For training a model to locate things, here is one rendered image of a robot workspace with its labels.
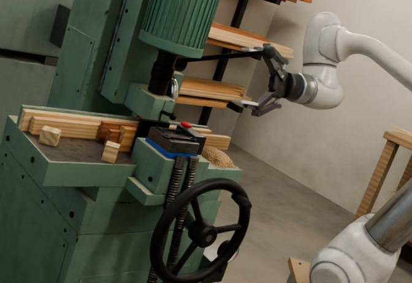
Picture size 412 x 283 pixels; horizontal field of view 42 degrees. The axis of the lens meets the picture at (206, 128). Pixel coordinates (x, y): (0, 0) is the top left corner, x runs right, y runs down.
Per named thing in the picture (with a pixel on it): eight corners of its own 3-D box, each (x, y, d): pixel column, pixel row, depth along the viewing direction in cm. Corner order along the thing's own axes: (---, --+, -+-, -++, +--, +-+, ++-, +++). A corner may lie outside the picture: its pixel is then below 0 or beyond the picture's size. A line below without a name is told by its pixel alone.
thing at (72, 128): (31, 134, 126) (35, 119, 125) (28, 131, 128) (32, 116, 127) (227, 149, 170) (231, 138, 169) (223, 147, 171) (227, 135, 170)
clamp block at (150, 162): (152, 194, 123) (164, 159, 121) (124, 169, 133) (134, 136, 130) (200, 194, 133) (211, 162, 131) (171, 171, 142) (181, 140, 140)
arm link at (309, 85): (295, 73, 161) (282, 70, 157) (319, 75, 154) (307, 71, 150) (290, 103, 161) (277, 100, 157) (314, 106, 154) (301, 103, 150)
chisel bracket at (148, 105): (146, 127, 141) (155, 97, 139) (121, 109, 151) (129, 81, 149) (168, 130, 146) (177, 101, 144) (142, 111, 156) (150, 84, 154)
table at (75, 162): (57, 207, 108) (65, 181, 107) (8, 147, 130) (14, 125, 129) (258, 204, 149) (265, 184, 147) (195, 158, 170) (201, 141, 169)
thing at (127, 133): (119, 151, 135) (125, 128, 133) (115, 148, 136) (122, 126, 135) (189, 155, 150) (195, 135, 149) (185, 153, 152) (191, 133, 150)
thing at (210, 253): (202, 285, 157) (211, 261, 155) (179, 261, 166) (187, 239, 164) (223, 282, 163) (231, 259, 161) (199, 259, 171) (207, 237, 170)
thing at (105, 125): (98, 141, 137) (103, 122, 136) (95, 139, 138) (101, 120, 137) (171, 147, 153) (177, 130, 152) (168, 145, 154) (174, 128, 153)
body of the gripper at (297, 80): (280, 100, 157) (259, 95, 151) (285, 71, 156) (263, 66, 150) (300, 102, 151) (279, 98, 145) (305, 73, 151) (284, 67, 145)
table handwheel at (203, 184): (206, 302, 134) (132, 272, 114) (164, 259, 148) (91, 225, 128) (273, 209, 136) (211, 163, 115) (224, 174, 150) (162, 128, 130)
